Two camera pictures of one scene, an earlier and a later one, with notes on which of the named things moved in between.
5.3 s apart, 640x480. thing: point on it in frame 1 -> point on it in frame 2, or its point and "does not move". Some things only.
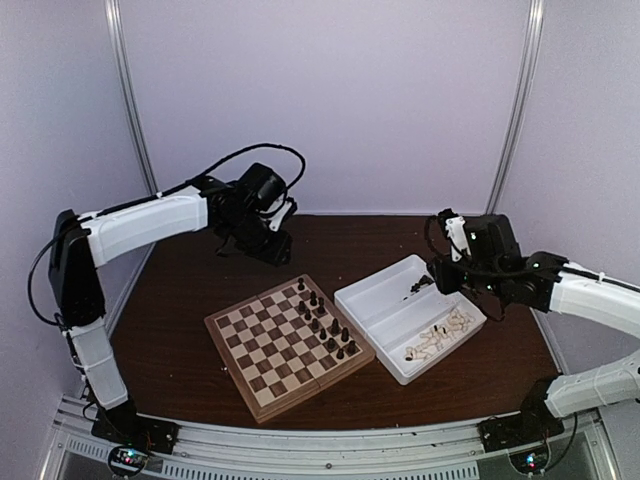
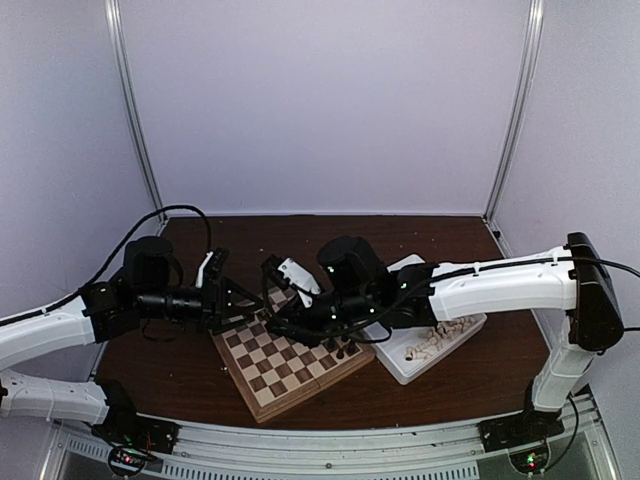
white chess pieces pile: (432, 340) does not move
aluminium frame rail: (220, 451) does not move
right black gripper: (444, 281) -> (303, 332)
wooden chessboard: (286, 345) does not move
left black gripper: (274, 253) -> (215, 306)
